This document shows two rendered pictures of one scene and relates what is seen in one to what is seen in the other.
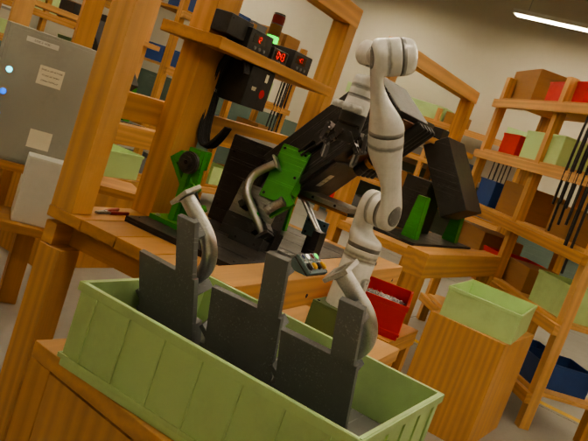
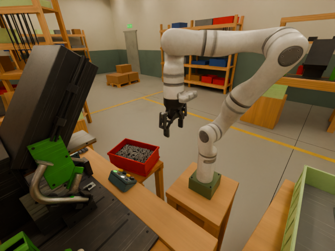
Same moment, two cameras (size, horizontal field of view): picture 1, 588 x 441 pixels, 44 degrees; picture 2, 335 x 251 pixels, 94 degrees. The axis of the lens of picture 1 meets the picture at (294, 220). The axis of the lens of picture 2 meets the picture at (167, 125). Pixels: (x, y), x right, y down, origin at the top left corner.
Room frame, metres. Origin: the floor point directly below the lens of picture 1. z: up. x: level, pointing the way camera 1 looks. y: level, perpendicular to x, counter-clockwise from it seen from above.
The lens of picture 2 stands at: (2.00, 0.47, 1.61)
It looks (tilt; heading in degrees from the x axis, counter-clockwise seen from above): 28 degrees down; 285
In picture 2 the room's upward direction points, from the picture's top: 2 degrees counter-clockwise
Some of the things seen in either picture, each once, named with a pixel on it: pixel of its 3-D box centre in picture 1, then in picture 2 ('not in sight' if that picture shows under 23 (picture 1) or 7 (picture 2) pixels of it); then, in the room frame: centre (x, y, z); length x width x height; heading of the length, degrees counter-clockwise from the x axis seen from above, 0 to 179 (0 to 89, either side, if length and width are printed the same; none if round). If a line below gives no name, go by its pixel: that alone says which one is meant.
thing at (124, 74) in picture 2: not in sight; (122, 74); (5.61, -5.84, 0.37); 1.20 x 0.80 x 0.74; 68
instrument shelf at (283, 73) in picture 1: (256, 62); not in sight; (2.83, 0.33, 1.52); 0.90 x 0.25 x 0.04; 155
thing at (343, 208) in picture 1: (310, 195); (54, 151); (2.75, -0.03, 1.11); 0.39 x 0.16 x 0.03; 65
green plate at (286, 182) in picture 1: (289, 175); (52, 158); (2.63, 0.07, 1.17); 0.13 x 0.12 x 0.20; 155
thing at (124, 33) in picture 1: (235, 98); not in sight; (2.85, 0.37, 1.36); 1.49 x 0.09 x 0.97; 155
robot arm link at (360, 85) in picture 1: (372, 71); (173, 57); (2.11, -0.07, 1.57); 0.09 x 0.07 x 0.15; 97
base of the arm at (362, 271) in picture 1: (352, 276); (206, 165); (1.96, -0.20, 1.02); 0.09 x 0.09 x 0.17; 76
